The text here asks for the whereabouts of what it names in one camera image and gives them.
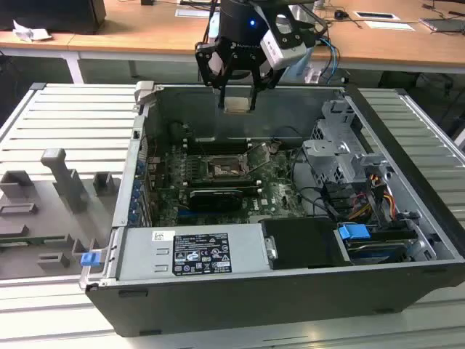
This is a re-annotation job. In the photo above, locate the black CPU socket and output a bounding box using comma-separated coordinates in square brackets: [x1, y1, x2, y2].
[204, 153, 254, 182]

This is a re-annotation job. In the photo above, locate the green motherboard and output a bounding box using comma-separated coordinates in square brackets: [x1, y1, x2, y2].
[145, 137, 330, 227]

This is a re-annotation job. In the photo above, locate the blue disk carrier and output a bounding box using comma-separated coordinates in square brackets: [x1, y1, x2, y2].
[337, 222, 370, 241]

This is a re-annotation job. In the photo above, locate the grey laptop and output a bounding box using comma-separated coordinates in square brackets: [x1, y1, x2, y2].
[418, 15, 465, 37]

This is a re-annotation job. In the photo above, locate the dark hard disk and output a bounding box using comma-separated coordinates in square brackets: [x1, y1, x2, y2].
[342, 237, 411, 265]

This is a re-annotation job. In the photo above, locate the white paper sheet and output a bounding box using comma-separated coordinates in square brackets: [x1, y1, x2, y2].
[363, 20, 416, 33]

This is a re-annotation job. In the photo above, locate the black RAM slot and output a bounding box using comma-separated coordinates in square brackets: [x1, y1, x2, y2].
[183, 143, 254, 153]
[185, 182, 263, 193]
[185, 176, 261, 185]
[183, 137, 254, 146]

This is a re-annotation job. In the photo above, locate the black monitor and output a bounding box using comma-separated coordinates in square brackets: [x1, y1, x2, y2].
[0, 0, 108, 36]

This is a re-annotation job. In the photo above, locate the black internal cable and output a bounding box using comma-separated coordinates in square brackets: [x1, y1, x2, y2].
[292, 147, 337, 221]

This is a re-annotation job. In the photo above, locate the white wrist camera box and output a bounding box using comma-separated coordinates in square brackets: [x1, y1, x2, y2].
[260, 13, 308, 71]

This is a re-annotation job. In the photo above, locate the grey case latch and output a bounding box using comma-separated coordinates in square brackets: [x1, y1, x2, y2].
[134, 80, 158, 107]

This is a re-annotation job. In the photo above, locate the metal CPU socket cover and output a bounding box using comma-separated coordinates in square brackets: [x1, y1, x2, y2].
[243, 143, 272, 172]

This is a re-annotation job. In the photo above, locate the blue case latch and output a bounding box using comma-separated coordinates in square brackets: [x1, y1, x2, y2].
[80, 251, 101, 268]

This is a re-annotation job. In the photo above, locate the silver square CPU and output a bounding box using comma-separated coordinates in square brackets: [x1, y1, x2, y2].
[224, 97, 252, 115]

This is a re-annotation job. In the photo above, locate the white plug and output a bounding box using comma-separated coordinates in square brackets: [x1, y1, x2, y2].
[304, 66, 324, 84]

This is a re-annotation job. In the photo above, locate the grey parts rack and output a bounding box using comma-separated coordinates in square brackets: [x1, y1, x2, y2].
[0, 147, 123, 281]

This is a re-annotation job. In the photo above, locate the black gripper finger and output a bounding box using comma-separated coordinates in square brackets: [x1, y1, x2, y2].
[248, 53, 285, 111]
[195, 41, 229, 109]

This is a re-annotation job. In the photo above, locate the wooden desk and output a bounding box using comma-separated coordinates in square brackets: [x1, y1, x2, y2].
[67, 0, 465, 79]
[0, 28, 79, 84]

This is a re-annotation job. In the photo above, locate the silver metal drive cage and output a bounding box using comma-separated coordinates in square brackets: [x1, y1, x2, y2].
[300, 99, 394, 190]

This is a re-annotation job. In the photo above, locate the grey power supply unit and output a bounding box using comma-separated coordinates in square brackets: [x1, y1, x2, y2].
[116, 222, 274, 281]

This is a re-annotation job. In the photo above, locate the black label sticker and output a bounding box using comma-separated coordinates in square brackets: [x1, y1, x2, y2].
[171, 232, 231, 276]

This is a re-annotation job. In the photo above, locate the red yellow wire bundle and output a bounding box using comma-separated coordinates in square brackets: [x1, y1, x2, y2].
[348, 173, 397, 220]

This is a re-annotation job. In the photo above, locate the black plastic air shroud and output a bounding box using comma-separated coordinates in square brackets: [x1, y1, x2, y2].
[260, 217, 352, 270]

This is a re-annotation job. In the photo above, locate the blue cable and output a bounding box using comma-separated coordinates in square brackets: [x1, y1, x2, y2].
[315, 34, 341, 79]

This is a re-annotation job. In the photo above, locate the black graphics card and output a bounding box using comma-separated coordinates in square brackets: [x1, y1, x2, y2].
[187, 186, 244, 214]

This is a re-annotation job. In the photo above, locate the green RAM stick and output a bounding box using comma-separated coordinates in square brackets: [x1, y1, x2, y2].
[0, 236, 67, 246]

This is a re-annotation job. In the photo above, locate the thin metal locking lever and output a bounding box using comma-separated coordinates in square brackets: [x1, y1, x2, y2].
[195, 137, 211, 161]
[249, 153, 273, 173]

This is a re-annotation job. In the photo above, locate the black open PC case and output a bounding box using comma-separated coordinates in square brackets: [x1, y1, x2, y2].
[78, 80, 465, 339]

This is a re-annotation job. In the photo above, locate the crumpled white paper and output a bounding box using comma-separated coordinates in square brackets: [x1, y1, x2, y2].
[12, 19, 52, 43]

